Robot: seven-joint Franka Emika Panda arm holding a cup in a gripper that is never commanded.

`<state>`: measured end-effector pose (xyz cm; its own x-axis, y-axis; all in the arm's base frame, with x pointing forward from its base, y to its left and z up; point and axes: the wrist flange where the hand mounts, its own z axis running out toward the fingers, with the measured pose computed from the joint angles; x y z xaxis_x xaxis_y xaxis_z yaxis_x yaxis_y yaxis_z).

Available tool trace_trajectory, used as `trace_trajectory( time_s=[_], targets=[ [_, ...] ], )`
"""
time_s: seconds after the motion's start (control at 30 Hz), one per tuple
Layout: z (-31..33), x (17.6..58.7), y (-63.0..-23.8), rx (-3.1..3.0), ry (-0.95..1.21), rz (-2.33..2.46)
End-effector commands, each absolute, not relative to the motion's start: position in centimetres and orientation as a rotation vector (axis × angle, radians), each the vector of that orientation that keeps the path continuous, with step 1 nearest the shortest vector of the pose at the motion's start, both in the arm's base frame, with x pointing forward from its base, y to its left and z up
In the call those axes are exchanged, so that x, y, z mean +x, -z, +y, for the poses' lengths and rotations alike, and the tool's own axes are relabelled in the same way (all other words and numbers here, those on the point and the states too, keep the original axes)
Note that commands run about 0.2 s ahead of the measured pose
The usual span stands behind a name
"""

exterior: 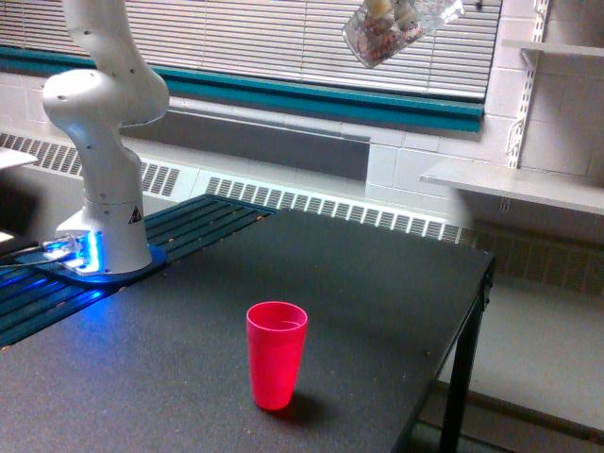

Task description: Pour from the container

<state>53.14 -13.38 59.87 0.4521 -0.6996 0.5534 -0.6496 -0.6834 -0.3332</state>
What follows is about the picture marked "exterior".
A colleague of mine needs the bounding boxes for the black table leg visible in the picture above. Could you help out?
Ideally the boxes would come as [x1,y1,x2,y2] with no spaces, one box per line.
[438,260,495,452]

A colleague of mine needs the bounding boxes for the black cables at base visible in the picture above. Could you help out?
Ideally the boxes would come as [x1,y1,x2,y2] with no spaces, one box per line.
[0,241,48,270]

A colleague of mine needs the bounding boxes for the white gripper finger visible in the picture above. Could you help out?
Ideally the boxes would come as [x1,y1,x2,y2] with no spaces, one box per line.
[394,0,417,22]
[367,0,392,16]

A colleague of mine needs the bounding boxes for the white wall shelf upper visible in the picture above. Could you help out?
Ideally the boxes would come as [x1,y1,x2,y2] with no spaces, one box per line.
[501,39,604,58]

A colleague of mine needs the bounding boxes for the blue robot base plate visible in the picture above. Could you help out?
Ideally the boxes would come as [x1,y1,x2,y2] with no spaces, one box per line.
[33,243,167,287]

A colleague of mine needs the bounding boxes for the clear plastic cup with contents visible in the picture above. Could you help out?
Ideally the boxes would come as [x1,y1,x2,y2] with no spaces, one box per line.
[343,0,465,68]

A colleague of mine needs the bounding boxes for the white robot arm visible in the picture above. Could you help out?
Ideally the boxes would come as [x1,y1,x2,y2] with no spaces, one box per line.
[42,1,169,277]

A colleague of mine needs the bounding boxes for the white shelf bracket rail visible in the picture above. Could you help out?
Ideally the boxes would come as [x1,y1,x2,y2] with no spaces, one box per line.
[506,0,550,169]

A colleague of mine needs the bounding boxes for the white window blinds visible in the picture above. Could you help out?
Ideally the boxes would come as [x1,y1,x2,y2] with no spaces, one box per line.
[0,0,502,101]

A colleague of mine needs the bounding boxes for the red plastic cup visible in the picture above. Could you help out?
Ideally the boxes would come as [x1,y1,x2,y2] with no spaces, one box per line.
[246,301,309,411]

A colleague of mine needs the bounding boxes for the white wall shelf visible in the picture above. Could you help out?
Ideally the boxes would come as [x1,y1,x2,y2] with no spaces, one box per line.
[420,160,603,215]
[501,39,604,58]

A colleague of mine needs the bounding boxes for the teal slatted rail surface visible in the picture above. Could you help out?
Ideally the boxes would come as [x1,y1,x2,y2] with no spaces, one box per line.
[1,194,275,348]

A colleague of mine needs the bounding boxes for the white baseboard radiator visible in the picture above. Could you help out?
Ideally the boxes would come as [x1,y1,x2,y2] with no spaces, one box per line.
[0,132,476,245]

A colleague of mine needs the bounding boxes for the white wall shelf lower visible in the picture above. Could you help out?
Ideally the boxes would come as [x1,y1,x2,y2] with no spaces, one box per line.
[420,160,603,215]

